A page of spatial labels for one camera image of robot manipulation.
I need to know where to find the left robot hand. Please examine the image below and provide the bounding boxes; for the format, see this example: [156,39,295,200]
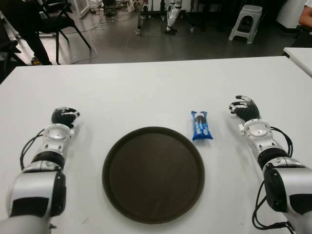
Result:
[50,106,81,129]

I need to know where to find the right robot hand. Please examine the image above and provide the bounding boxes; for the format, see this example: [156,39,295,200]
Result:
[228,95,262,122]

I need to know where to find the blue Oreo cookie packet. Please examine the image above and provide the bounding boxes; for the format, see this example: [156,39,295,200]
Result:
[190,110,215,142]

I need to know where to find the person in black trousers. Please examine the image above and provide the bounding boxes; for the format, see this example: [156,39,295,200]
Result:
[0,0,53,66]

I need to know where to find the black office chair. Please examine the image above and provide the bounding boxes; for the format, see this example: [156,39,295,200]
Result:
[0,40,21,81]

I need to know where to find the black armrest seat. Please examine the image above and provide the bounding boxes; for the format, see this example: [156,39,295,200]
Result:
[290,24,312,48]

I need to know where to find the grey plastic stool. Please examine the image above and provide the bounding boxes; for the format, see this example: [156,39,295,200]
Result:
[228,4,263,44]

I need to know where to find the round dark brown tray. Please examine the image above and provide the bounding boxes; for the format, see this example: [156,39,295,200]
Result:
[102,126,205,224]

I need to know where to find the white framed panel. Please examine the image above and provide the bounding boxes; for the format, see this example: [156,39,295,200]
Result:
[73,0,91,18]

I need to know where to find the seated person in white shirt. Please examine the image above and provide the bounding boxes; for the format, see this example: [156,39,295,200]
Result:
[298,4,312,26]

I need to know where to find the white humanoid robot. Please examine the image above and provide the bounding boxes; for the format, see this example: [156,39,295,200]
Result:
[164,0,183,36]

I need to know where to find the black right forearm cable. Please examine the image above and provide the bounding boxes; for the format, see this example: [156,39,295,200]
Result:
[269,125,294,156]

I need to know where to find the black forearm cable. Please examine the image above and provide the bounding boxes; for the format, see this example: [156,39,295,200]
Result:
[269,125,294,156]
[20,129,47,170]

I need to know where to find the black left forearm cable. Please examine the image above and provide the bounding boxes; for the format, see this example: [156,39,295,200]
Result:
[20,129,47,170]

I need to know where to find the white floor cable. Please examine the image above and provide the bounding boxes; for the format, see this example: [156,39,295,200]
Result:
[70,14,98,64]

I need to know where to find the black metal-frame chair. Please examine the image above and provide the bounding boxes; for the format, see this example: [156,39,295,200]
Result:
[36,0,92,65]

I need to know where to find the black right upper arm cable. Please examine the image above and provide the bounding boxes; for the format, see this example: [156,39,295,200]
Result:
[252,179,294,231]

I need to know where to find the black wheeled gantry frame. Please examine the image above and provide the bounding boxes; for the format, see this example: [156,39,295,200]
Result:
[134,0,195,36]

